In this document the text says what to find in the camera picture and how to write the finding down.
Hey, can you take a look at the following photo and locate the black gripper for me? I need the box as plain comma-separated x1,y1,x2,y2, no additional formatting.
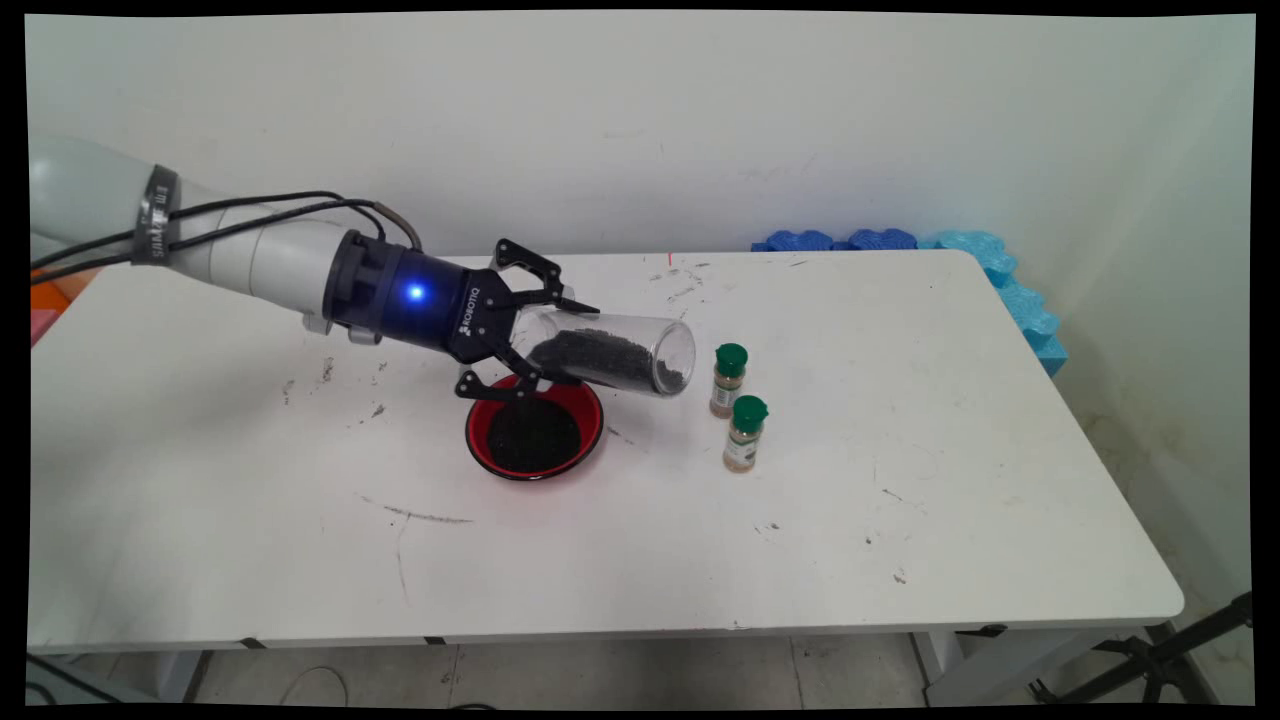
322,230,601,404

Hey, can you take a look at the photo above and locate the clear jar with black seeds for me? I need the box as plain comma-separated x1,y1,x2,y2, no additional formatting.
510,305,697,399

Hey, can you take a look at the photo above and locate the black seeds pile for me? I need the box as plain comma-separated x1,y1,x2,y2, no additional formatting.
486,395,583,474

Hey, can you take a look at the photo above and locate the red bowl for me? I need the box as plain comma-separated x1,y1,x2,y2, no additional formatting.
465,373,605,483

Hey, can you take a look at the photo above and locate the green cap spice bottle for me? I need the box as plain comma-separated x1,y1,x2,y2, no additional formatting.
709,343,749,420
722,395,770,475

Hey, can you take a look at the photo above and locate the dark blue foam block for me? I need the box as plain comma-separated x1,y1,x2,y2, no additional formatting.
835,228,919,252
752,229,835,253

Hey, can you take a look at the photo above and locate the orange foam block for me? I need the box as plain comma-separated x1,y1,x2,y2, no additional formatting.
30,268,99,313

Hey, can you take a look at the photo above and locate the light blue foam block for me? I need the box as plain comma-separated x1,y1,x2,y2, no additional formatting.
918,230,1019,288
993,278,1069,379

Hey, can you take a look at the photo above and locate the white table leg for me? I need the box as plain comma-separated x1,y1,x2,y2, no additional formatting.
150,650,213,703
915,628,1126,707

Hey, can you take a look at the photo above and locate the black tripod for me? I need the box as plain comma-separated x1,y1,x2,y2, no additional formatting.
1030,590,1254,706

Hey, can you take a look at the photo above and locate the black camera cable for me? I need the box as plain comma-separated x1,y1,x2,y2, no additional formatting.
30,189,389,271

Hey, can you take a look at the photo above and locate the grey velcro strap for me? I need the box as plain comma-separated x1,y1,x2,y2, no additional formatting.
133,165,182,267

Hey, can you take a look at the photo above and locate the white floor cable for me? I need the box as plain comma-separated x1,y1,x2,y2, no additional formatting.
278,665,351,707

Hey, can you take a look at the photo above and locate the black floor cable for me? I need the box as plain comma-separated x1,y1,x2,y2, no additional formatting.
28,652,136,704

